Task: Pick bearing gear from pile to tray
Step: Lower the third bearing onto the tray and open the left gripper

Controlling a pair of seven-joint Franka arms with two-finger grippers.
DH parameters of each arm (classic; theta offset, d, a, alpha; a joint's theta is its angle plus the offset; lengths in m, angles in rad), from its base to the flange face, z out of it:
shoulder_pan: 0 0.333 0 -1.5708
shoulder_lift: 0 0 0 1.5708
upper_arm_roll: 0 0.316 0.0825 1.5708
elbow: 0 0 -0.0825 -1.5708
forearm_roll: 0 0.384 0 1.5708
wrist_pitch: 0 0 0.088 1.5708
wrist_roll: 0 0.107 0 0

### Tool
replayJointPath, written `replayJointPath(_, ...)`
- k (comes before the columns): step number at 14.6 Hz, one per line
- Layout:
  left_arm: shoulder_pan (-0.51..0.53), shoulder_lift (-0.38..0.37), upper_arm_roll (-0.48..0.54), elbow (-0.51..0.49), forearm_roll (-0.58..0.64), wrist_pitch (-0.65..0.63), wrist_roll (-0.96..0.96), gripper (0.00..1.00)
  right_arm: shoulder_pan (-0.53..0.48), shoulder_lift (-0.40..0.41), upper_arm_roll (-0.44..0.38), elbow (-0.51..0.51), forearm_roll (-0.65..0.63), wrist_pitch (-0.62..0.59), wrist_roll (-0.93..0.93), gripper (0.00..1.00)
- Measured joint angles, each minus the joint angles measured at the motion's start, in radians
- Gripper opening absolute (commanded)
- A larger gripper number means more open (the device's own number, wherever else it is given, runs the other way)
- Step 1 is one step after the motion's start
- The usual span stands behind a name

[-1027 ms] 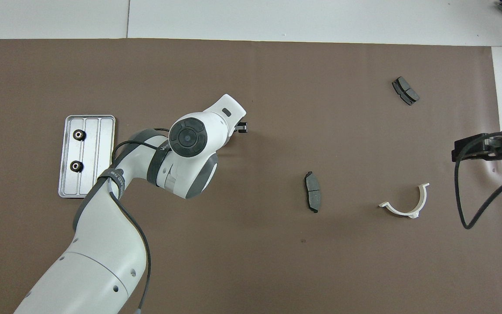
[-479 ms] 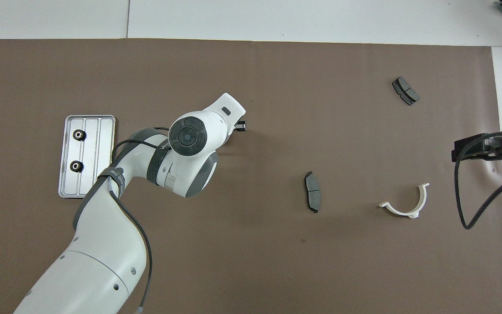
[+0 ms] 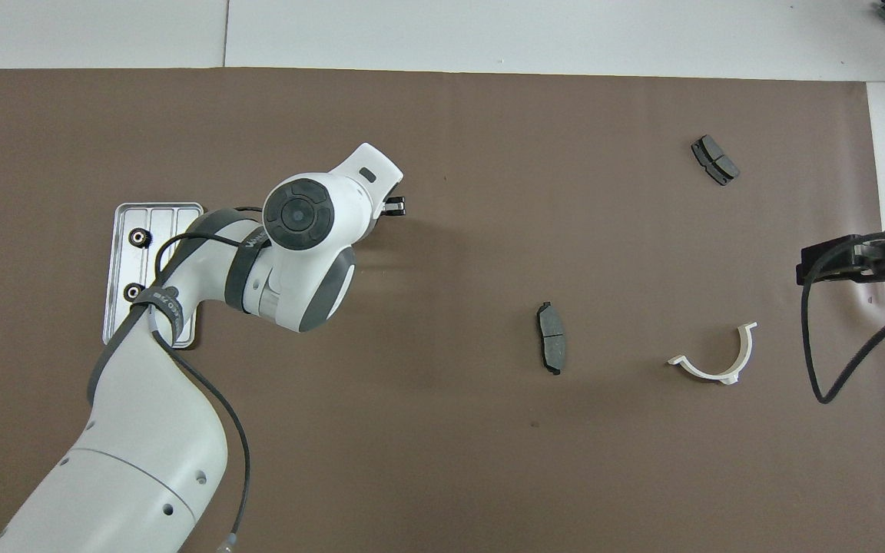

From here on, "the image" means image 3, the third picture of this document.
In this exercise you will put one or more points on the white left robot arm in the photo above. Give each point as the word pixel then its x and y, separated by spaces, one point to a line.
pixel 143 461

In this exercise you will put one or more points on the large black bearing gear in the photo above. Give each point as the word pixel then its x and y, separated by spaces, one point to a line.
pixel 139 238
pixel 134 293

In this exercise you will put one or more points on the brown paper table mat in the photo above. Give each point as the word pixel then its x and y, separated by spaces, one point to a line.
pixel 488 461

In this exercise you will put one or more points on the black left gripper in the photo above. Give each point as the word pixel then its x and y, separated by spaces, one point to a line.
pixel 395 206

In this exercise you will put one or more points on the silver ribbed metal tray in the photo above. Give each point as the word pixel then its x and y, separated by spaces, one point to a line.
pixel 121 265

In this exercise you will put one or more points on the long slim grey brake pad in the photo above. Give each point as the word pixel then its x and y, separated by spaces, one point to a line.
pixel 551 338

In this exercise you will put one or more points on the short wide grey brake pad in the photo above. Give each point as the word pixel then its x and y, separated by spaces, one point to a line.
pixel 715 160

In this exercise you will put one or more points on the white curved plastic bracket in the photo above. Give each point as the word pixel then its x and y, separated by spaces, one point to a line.
pixel 728 377

